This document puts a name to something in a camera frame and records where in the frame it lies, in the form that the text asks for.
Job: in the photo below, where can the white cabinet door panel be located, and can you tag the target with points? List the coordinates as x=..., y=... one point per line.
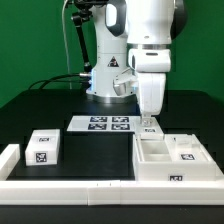
x=151, y=132

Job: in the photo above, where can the white cabinet body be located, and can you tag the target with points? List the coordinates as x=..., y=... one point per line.
x=152, y=162

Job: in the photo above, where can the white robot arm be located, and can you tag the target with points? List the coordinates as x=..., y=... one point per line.
x=122, y=25

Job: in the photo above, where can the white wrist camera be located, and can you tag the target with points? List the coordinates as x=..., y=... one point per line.
x=124, y=83

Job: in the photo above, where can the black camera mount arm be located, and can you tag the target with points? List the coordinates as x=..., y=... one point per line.
x=79, y=18

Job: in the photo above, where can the white U-shaped boundary frame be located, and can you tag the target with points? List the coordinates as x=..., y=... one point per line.
x=114, y=192

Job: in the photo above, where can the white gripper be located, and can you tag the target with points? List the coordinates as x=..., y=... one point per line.
x=150, y=67

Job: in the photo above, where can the white marker base plate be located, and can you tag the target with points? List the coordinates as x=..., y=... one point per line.
x=103, y=123

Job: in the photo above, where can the white cabinet top block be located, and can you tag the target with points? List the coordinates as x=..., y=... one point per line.
x=43, y=147

